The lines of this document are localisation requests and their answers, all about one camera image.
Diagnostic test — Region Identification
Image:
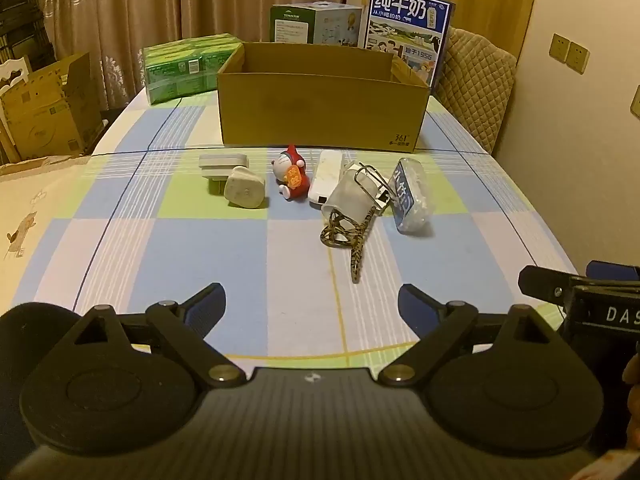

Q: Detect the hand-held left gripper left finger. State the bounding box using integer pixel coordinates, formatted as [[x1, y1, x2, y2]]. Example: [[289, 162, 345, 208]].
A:
[[75, 282, 247, 388]]

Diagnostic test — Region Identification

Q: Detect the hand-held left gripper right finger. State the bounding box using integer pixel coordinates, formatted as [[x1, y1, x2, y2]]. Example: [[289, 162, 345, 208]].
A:
[[378, 283, 553, 388]]

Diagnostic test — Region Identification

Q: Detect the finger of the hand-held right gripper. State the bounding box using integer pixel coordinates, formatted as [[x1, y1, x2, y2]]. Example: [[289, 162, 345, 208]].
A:
[[518, 265, 581, 307], [586, 260, 640, 280]]

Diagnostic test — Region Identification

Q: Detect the white three-pin plug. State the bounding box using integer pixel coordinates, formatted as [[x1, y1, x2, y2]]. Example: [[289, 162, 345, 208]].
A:
[[223, 166, 267, 209]]

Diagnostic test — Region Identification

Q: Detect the white plastic case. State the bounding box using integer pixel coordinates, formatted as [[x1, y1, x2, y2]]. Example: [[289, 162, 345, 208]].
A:
[[307, 149, 346, 207]]

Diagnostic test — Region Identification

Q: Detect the red robot cat figurine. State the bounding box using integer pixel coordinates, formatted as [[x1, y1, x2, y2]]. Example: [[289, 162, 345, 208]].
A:
[[271, 144, 312, 201]]

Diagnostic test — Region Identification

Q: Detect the person's right hand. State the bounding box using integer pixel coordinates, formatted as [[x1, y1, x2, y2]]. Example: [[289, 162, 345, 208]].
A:
[[621, 352, 640, 453]]

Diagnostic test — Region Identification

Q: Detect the checkered pastel tablecloth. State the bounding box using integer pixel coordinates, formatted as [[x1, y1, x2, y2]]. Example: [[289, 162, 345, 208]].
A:
[[50, 92, 596, 376]]

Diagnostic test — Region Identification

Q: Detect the clear plastic box blue label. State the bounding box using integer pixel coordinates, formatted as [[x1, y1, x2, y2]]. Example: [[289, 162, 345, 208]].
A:
[[389, 157, 433, 233]]

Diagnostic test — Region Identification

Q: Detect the frosted plastic cup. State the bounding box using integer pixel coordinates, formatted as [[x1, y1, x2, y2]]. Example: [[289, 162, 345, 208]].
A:
[[320, 160, 381, 223]]

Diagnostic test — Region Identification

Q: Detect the grey white plug adapter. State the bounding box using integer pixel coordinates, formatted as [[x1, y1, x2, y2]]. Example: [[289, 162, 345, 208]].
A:
[[199, 153, 250, 196]]

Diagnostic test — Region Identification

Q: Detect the beige embroidered cloth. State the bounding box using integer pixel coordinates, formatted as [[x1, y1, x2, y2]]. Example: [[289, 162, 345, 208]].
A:
[[0, 152, 131, 323]]

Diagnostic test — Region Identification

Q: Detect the chair with quilted beige cover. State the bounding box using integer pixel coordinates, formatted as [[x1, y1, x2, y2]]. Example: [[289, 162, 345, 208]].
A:
[[435, 27, 518, 156]]

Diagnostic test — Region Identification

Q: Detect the green drink carton pack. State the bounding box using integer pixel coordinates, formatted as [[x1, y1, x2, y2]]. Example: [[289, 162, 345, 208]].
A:
[[142, 33, 246, 107]]

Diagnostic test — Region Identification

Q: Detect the worn brown cardboard box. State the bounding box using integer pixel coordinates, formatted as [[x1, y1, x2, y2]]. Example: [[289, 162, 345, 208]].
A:
[[0, 52, 103, 162]]

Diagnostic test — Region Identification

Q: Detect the blue illustrated milk box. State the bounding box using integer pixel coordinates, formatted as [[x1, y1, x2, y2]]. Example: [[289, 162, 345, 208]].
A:
[[359, 0, 456, 92]]

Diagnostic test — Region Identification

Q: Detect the green white carton box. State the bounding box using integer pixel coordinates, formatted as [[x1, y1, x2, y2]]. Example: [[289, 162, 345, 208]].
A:
[[270, 1, 365, 48]]

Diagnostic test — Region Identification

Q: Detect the white carved chair back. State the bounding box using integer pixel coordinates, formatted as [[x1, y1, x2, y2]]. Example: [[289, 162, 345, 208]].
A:
[[0, 56, 31, 95]]

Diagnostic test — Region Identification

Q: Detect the brown shiny curtain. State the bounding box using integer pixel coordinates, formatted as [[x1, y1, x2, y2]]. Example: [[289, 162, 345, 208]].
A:
[[30, 0, 351, 111]]

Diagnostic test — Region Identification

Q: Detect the black folding trolley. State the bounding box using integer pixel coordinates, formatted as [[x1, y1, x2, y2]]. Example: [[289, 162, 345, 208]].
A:
[[0, 0, 57, 68]]

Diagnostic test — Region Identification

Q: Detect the leopard print strap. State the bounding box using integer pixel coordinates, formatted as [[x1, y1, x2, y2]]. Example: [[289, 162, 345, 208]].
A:
[[320, 210, 376, 284]]

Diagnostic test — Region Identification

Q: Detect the beige wall socket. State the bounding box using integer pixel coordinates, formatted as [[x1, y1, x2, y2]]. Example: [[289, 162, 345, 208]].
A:
[[567, 42, 590, 75], [549, 33, 571, 63]]

